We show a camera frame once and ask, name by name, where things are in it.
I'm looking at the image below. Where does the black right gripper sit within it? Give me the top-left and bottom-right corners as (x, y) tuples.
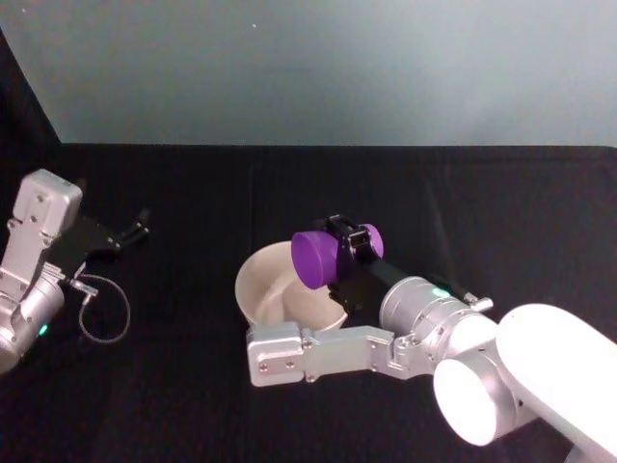
(323, 213), (417, 317)

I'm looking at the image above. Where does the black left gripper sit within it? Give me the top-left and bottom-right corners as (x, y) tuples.
(46, 207), (150, 280)

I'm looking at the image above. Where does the purple plastic cylinder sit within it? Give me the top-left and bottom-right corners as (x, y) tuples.
(290, 222), (387, 291)

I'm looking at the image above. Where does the black table cloth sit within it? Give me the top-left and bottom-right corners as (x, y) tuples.
(0, 28), (617, 463)

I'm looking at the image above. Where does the white round bowl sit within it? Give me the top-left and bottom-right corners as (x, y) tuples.
(234, 240), (350, 335)

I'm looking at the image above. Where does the thin left gripper cable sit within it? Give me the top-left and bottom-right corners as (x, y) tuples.
(66, 273), (132, 345)

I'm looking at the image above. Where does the thin gripper cable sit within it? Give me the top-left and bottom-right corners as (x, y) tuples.
(66, 273), (132, 345)
(427, 272), (495, 311)

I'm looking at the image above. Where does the thin right gripper cable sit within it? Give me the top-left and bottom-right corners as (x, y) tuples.
(427, 272), (495, 311)

